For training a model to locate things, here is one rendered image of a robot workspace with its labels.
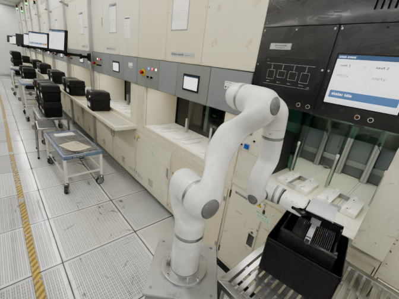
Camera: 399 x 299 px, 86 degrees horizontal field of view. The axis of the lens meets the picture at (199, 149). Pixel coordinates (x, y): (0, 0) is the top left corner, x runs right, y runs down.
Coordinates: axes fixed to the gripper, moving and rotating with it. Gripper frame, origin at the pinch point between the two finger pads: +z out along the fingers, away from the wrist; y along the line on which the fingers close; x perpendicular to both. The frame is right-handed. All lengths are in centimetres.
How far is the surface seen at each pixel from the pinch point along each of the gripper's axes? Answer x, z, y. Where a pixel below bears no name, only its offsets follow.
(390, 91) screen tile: 50, 7, -26
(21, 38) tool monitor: 61, -801, -113
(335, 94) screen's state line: 45, -12, -29
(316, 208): 2.5, -1.3, 2.0
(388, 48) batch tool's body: 65, 1, -27
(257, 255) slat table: -30.0, -16.3, 8.0
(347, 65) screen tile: 58, -11, -29
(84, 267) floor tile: -106, -129, 40
